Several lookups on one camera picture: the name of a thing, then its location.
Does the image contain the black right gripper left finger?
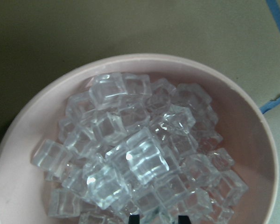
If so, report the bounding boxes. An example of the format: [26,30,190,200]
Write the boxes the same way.
[128,215,140,224]

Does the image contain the pile of clear ice cubes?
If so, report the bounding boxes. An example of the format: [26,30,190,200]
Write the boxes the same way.
[32,72,248,224]

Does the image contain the pink bowl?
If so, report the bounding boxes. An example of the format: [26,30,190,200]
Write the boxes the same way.
[0,54,279,224]

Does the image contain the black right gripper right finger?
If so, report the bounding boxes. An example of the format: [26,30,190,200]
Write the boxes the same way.
[178,215,189,224]

